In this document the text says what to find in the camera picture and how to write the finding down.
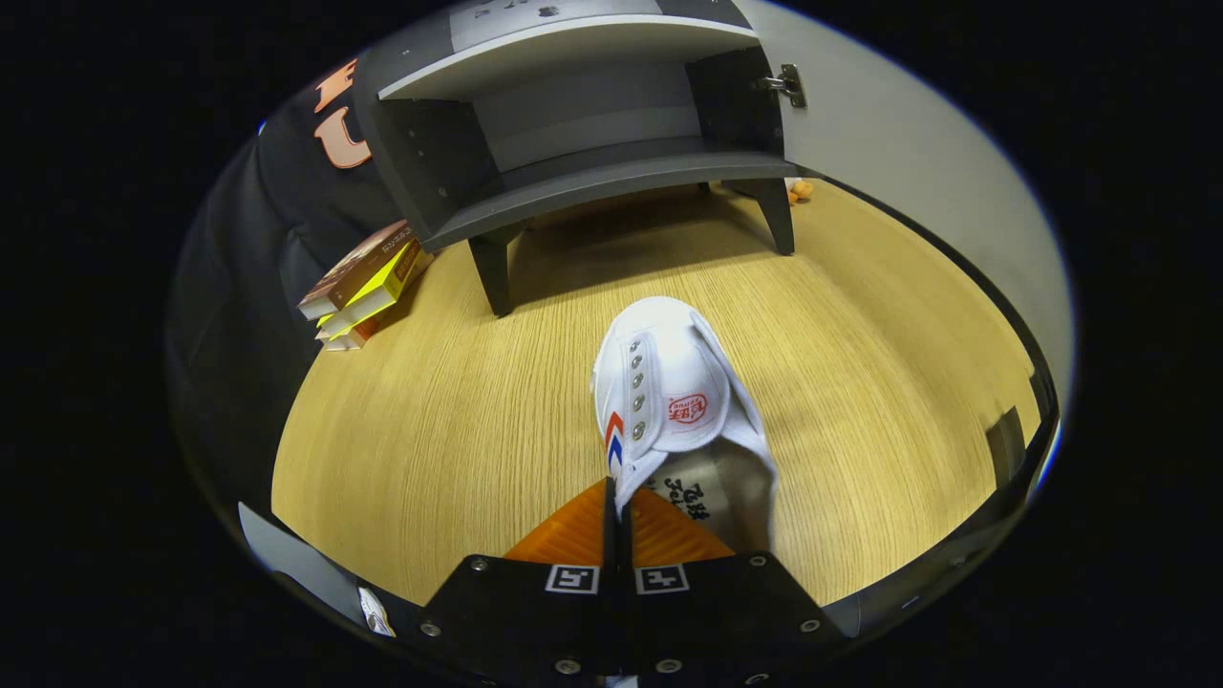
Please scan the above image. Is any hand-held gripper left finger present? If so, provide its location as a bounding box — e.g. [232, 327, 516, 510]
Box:
[420, 478, 620, 681]

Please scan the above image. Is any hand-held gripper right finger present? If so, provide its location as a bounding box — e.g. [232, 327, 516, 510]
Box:
[619, 483, 847, 684]

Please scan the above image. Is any white canvas shoe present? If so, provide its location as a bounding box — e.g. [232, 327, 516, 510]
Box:
[590, 296, 780, 557]

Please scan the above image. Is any dark grey shoe cabinet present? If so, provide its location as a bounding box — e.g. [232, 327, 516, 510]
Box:
[352, 0, 799, 318]

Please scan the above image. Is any metal door hinge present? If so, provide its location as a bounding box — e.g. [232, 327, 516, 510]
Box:
[750, 64, 808, 109]

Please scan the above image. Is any white printed paper slip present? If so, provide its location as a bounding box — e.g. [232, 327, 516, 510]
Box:
[358, 586, 396, 638]

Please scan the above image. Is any orange book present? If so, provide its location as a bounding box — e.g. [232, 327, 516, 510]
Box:
[323, 272, 436, 353]

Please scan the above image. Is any pale grey panel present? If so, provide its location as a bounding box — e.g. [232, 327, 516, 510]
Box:
[237, 502, 369, 627]

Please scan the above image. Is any yellow book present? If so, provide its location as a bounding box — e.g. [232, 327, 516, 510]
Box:
[315, 241, 426, 340]

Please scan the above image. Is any brown cover book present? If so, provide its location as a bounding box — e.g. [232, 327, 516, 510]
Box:
[298, 220, 414, 321]

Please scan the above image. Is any black backdrop cloth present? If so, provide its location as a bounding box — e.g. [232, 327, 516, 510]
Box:
[167, 57, 402, 498]

